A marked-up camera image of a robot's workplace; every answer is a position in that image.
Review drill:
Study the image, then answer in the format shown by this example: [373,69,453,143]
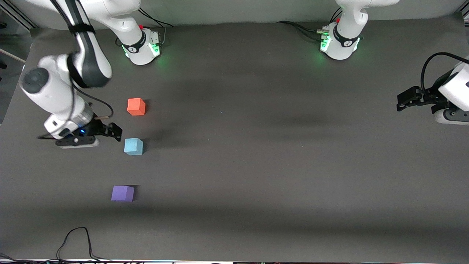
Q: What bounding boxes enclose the black arm base cables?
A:
[276,7,343,41]
[137,7,173,47]

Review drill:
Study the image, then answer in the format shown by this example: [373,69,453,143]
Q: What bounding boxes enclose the black looped floor cable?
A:
[0,227,112,264]

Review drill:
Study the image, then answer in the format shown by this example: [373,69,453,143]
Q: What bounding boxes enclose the purple foam block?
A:
[111,185,135,202]

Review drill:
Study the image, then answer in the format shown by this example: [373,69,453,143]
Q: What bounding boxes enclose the black right arm base cables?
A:
[137,7,173,47]

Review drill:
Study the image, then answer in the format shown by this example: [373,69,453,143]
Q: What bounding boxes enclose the black left arm base cables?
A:
[276,7,343,41]

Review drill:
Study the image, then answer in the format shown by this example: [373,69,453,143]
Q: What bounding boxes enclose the light blue foam block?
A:
[123,137,144,156]

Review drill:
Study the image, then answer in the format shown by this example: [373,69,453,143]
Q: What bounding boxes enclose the orange foam block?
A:
[126,98,146,116]

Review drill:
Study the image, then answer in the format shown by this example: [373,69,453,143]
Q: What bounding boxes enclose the dark grey table mat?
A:
[0,13,469,263]

